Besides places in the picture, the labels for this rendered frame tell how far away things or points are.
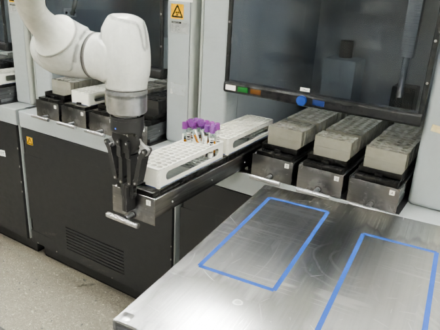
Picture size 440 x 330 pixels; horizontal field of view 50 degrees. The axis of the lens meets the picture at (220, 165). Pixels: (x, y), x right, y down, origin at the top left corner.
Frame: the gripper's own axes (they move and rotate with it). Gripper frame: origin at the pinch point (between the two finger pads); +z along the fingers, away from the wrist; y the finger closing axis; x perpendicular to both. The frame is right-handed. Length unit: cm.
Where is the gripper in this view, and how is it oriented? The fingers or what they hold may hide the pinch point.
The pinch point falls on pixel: (128, 196)
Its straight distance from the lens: 115.9
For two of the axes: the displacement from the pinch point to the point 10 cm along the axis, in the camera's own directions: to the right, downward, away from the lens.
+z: -0.5, 9.3, 3.5
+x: -5.4, 2.7, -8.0
